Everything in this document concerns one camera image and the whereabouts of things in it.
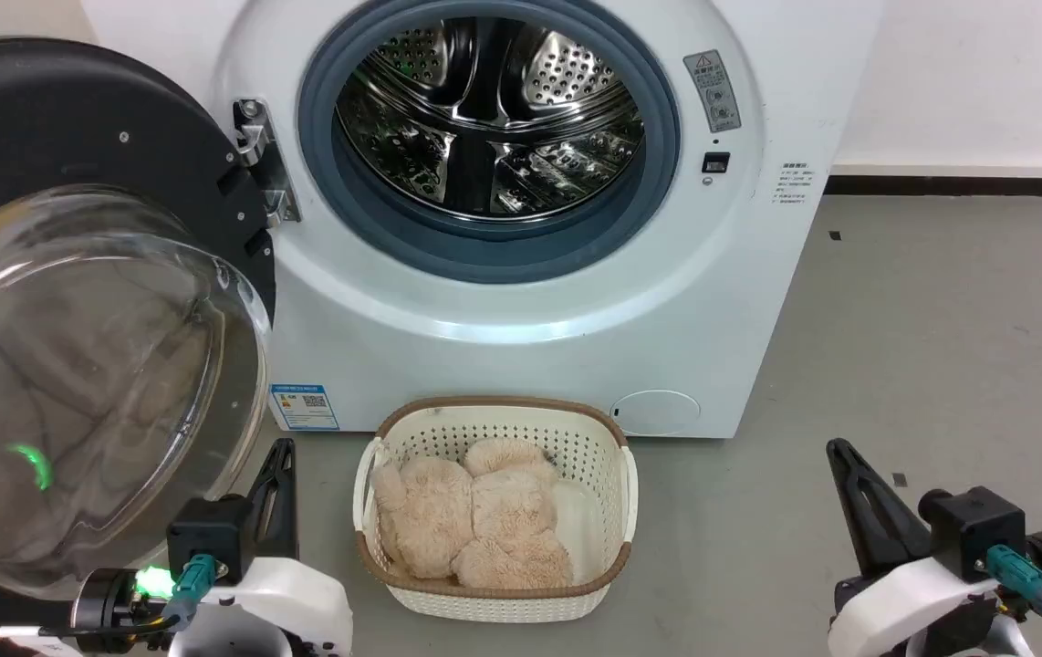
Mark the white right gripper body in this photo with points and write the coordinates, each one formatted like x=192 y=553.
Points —
x=904 y=611

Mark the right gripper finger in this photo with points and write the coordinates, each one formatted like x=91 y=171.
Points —
x=900 y=516
x=849 y=520

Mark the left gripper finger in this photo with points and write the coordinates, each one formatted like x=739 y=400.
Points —
x=255 y=520
x=287 y=511

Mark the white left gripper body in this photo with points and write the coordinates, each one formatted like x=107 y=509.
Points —
x=293 y=607

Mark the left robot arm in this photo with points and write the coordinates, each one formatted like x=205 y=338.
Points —
x=101 y=598

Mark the black round glass washer door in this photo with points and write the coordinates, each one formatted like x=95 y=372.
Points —
x=92 y=365

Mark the white front-load washing machine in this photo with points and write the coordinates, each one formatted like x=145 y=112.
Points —
x=521 y=310

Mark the metal door hinge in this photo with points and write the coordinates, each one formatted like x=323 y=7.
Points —
x=264 y=155

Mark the black door latch slot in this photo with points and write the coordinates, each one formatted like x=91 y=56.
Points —
x=715 y=162

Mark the blue energy label sticker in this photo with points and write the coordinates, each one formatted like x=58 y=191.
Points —
x=304 y=407

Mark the beige plush toy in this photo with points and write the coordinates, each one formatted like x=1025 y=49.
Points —
x=475 y=520

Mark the round white filter cover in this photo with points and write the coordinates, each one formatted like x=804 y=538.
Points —
x=655 y=412

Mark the cream plastic laundry basket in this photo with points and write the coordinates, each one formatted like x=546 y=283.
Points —
x=594 y=474

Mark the black baseboard strip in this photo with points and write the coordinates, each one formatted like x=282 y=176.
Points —
x=968 y=185

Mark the small printed text label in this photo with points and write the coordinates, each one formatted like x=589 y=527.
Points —
x=792 y=184

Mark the stainless steel perforated drum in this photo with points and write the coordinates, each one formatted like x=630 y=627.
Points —
x=484 y=119

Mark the grey warning sticker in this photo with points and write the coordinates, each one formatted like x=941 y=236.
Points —
x=713 y=89

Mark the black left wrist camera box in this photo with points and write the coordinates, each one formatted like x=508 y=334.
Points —
x=209 y=538

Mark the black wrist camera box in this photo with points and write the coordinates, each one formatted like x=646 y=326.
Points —
x=209 y=538
x=975 y=529

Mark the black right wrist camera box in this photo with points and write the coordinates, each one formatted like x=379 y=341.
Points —
x=975 y=529

